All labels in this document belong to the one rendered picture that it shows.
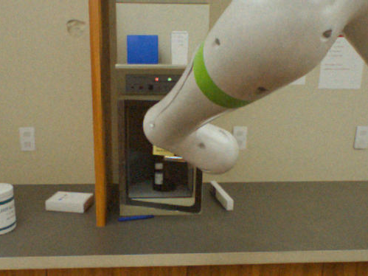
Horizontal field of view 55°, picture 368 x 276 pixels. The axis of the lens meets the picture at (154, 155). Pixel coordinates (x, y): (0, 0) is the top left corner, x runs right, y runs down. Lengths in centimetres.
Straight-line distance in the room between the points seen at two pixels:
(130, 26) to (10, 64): 72
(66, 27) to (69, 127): 46
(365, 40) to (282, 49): 19
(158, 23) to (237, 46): 90
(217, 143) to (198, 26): 61
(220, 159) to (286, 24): 46
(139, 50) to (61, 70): 65
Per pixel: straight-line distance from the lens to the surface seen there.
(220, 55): 44
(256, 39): 40
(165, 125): 71
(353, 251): 133
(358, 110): 206
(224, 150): 80
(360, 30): 56
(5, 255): 122
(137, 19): 130
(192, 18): 131
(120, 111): 128
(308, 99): 192
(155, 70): 118
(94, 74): 121
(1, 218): 133
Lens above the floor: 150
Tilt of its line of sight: 14 degrees down
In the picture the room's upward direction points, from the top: straight up
